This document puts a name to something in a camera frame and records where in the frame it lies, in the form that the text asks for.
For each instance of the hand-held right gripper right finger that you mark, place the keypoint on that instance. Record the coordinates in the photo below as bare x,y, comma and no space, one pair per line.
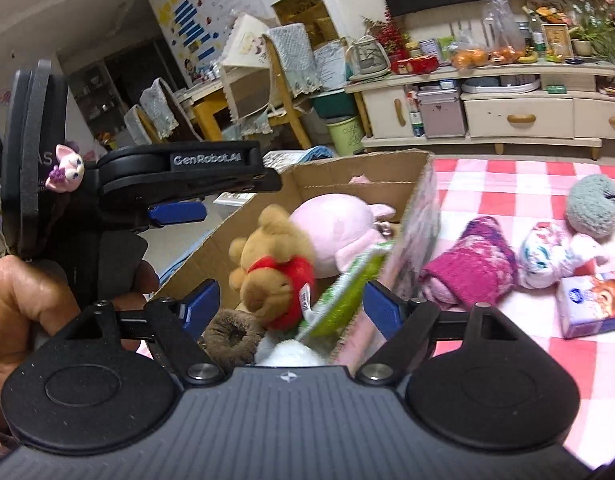
382,310

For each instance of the potted green plant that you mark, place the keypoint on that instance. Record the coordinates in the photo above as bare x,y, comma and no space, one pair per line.
582,47

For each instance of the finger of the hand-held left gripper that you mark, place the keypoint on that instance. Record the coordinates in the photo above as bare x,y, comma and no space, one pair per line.
177,214

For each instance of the pink pig plush toy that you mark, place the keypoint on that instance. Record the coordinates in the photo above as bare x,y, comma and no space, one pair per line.
332,225

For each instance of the cream glass door cabinet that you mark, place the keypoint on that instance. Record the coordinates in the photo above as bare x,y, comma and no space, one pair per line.
297,5

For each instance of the person's left hand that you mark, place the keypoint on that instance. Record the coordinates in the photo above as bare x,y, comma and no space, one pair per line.
27,305

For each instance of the plastic bag of oranges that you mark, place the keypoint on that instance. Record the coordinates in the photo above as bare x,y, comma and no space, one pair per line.
470,59

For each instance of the wooden picture frame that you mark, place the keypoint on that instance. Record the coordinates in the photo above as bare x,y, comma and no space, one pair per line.
557,42

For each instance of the tall plastic bag of tangerines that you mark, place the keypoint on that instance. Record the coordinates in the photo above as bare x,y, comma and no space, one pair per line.
505,35

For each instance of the red tin box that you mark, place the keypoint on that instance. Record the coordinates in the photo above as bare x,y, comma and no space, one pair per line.
415,64

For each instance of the purple tissue packet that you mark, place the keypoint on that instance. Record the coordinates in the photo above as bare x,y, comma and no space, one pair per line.
587,310

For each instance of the green white fuzzy cloth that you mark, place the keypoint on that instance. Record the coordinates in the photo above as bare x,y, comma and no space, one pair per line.
342,295

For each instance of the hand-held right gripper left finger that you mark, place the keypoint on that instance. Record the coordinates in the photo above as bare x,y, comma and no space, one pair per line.
202,302

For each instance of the pink cat figurine charm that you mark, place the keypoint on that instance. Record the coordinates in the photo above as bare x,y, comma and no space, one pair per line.
67,165

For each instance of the bunch of bananas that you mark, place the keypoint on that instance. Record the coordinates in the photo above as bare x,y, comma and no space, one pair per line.
527,58

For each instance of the laminated paper sheet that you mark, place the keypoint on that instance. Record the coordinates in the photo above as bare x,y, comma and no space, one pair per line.
330,67

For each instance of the teal fluffy ball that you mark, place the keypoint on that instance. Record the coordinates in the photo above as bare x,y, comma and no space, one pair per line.
595,205

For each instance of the cream television cabinet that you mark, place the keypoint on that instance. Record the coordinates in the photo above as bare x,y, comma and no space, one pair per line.
517,117

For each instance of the small green box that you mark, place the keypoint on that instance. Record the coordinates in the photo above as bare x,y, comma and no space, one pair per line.
556,89

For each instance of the pale white plush toy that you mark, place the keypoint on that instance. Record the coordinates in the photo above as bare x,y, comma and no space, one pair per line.
292,355

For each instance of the magenta knit sock roll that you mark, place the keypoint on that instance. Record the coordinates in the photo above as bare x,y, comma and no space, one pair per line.
467,270

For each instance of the yellow table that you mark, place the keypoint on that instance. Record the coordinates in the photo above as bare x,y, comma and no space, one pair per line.
210,115

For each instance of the wooden chair with lace cover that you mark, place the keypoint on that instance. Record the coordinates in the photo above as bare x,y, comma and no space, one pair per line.
160,105
137,125
292,55

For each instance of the green waste bin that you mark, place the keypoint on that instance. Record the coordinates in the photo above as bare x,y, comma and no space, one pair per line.
347,135

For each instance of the red berry branches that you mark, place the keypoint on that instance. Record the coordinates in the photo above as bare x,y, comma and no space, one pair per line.
390,35

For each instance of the green plastic tub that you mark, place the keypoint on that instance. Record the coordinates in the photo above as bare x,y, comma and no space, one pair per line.
332,102

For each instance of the white round tray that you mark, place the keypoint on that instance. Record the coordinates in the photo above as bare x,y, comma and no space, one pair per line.
502,87

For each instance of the red white checked tablecloth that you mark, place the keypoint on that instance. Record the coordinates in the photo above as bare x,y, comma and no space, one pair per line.
512,195

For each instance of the wall poster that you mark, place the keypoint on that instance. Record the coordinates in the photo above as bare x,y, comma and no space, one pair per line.
197,20

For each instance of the glass kettle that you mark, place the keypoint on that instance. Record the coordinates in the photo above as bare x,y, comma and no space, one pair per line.
370,57

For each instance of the white patterned sock roll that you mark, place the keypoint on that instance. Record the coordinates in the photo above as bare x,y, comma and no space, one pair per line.
542,255

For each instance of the tan bear plush toy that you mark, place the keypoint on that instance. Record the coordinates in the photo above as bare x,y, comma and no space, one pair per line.
267,280

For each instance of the printed cardboard box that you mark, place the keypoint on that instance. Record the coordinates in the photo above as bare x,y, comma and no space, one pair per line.
337,180

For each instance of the silver metal case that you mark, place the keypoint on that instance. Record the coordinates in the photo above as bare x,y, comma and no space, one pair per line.
442,115

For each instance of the green plastic bottle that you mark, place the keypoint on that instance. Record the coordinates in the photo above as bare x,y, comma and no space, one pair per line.
537,35

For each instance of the cream scalloped paper bag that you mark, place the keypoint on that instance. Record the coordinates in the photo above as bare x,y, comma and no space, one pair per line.
247,42

